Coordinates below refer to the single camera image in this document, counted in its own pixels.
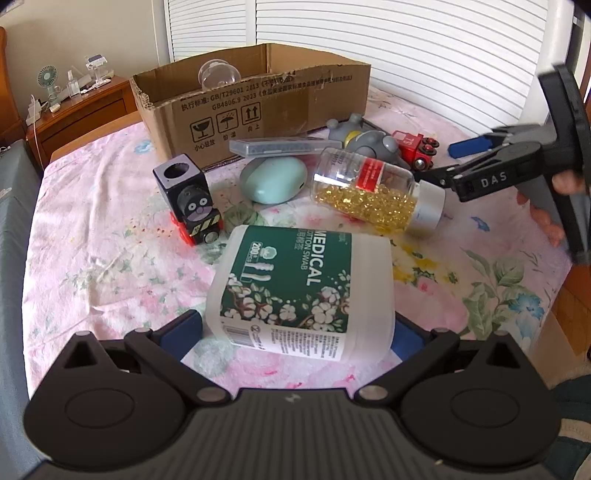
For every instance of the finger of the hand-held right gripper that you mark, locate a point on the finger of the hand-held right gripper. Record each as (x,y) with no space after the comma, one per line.
(466,146)
(461,170)

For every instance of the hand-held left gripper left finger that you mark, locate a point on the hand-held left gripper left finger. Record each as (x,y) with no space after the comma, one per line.
(184,330)

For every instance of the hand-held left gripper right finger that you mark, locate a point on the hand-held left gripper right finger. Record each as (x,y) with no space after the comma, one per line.
(406,337)

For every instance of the grey plush toy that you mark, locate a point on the grey plush toy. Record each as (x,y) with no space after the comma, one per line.
(374,145)

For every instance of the yellow capsule bottle silver cap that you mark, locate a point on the yellow capsule bottle silver cap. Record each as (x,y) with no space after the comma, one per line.
(369,194)

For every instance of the white cotton swab container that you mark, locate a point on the white cotton swab container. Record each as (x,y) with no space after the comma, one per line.
(295,286)

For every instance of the black toy train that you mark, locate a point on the black toy train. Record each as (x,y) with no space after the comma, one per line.
(184,184)

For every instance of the mint green oval case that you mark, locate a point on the mint green oval case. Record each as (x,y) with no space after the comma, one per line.
(272,180)

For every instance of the brown cardboard box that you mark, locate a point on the brown cardboard box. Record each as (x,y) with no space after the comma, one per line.
(286,106)

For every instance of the clear plastic case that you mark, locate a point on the clear plastic case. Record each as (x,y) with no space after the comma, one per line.
(277,146)

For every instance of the person's right hand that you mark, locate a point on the person's right hand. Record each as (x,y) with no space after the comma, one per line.
(545,221)

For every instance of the pink floral bedsheet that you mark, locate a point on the pink floral bedsheet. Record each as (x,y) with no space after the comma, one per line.
(115,267)

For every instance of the white louvred closet door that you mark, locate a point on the white louvred closet door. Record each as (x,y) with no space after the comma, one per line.
(415,41)
(207,27)

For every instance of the blue-grey bed sheet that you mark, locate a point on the blue-grey bed sheet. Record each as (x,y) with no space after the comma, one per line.
(16,277)

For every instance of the person's dark clothing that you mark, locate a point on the person's dark clothing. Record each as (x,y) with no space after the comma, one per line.
(575,415)

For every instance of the wooden nightstand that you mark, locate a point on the wooden nightstand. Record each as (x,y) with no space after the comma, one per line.
(83,115)

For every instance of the clear plastic container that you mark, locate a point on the clear plastic container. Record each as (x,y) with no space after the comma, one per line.
(217,74)

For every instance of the white power strip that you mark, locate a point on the white power strip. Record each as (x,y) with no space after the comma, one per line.
(41,108)

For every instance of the small green desk fan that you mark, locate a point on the small green desk fan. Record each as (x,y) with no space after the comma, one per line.
(47,76)

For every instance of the wooden bed headboard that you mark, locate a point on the wooden bed headboard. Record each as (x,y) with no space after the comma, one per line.
(9,92)

